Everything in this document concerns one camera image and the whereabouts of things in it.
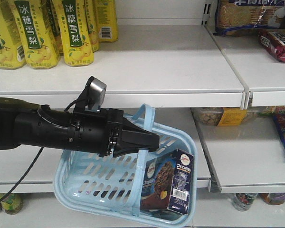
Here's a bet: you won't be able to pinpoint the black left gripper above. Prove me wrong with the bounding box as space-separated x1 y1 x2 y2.
72 108 159 157

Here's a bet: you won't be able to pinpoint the light blue plastic basket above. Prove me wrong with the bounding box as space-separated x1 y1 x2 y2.
53 104 198 228

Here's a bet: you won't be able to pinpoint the chocolate cookie box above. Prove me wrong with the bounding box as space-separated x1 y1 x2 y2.
140 149 194 215

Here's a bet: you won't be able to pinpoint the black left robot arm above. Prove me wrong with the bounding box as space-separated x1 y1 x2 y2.
0 97 159 157

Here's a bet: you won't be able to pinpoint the white supermarket shelf unit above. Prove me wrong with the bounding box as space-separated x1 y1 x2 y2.
0 0 285 228

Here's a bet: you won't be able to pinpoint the yellow pear drink bottle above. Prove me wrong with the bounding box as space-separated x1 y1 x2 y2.
0 0 26 70
53 0 94 67
8 0 60 69

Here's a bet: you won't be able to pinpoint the cracker bag blue trim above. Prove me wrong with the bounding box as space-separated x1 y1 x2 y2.
215 0 285 36

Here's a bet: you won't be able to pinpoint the red biscuit package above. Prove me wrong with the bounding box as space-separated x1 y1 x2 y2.
258 29 285 63

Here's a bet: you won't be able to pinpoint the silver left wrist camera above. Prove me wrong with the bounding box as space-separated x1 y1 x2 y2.
84 76 107 112

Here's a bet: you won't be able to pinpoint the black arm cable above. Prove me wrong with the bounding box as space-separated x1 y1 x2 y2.
0 146 45 209

